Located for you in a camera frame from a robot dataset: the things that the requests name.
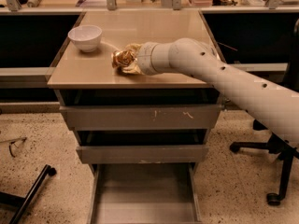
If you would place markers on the black office chair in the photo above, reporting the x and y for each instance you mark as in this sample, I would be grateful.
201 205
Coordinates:
275 145

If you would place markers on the grey drawer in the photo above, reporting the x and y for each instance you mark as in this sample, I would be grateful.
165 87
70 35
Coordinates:
172 146
140 109
144 194

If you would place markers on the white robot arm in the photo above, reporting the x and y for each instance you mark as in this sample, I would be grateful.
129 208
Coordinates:
276 107

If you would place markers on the grey bottom drawer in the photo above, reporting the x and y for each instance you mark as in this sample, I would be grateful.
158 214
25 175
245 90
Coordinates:
144 194

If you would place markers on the white ceramic bowl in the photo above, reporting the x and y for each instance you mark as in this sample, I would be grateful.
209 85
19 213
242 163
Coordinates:
86 38

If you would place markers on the grey middle drawer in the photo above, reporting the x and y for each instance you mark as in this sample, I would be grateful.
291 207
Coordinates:
172 146

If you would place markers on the black chair base leg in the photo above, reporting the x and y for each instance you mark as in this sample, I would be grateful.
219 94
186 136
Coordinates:
20 203

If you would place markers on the grey top drawer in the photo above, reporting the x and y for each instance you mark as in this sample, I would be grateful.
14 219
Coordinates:
140 109

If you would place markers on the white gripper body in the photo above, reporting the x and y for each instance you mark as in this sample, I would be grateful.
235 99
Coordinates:
144 59

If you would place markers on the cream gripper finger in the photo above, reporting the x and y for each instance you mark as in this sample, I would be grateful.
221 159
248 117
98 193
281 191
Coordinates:
132 70
133 48

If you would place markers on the grey drawer cabinet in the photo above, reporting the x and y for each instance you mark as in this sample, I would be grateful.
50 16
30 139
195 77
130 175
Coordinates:
93 71

